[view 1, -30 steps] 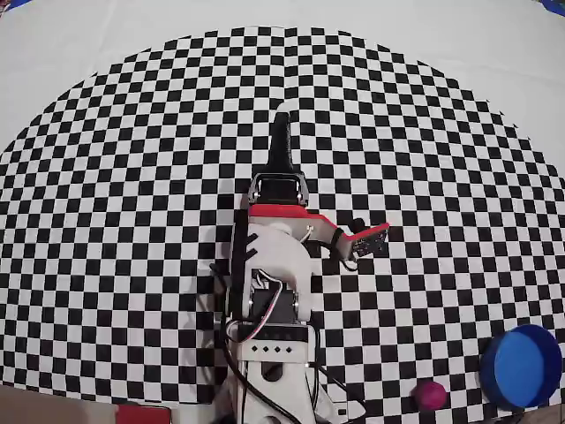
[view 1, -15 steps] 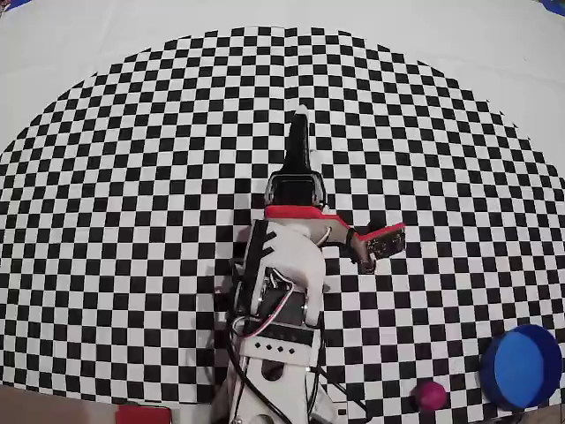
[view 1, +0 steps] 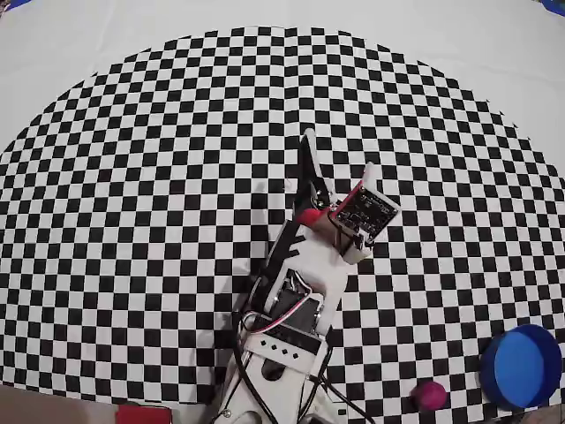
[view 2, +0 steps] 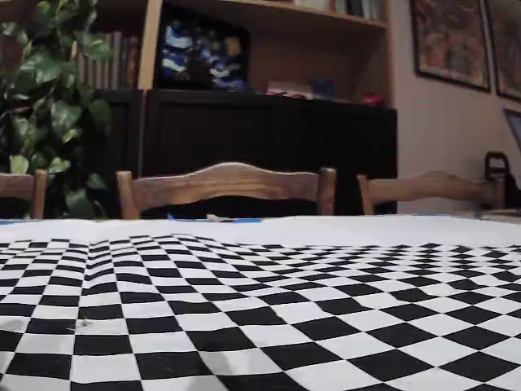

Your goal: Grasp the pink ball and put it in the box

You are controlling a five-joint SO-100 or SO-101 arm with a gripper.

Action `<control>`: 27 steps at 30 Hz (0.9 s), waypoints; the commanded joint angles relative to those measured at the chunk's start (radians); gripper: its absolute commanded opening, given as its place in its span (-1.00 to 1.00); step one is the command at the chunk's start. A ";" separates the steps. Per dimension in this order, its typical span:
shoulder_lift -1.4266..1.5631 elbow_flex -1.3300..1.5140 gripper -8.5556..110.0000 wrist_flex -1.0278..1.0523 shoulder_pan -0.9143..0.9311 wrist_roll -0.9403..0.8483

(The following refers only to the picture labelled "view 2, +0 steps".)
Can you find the black white checkered mat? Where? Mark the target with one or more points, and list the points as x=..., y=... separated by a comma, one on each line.
x=285, y=305

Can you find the blue tape strip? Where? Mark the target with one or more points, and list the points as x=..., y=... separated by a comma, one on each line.
x=244, y=220
x=10, y=221

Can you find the black low cabinet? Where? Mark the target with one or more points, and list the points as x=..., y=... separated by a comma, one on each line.
x=264, y=134

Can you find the brown wooden chair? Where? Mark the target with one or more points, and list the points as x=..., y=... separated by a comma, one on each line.
x=228, y=181
x=18, y=189
x=431, y=187

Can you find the green leafy houseplant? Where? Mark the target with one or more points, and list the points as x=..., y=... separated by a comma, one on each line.
x=45, y=69

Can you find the upright book row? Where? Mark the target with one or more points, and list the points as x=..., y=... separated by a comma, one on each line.
x=350, y=7
x=106, y=61

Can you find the flat red pink box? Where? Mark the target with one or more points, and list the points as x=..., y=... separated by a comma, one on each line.
x=285, y=90

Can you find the framed colourful painting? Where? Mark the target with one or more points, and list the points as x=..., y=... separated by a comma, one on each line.
x=509, y=49
x=449, y=40

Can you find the small blue box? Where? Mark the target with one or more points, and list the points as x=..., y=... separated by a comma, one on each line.
x=323, y=87

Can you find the small red object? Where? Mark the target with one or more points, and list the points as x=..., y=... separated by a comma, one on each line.
x=372, y=99

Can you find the blue starry picture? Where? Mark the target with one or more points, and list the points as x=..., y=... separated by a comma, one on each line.
x=203, y=53

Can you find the light wooden bookshelf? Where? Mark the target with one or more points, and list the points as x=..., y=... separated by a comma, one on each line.
x=148, y=40

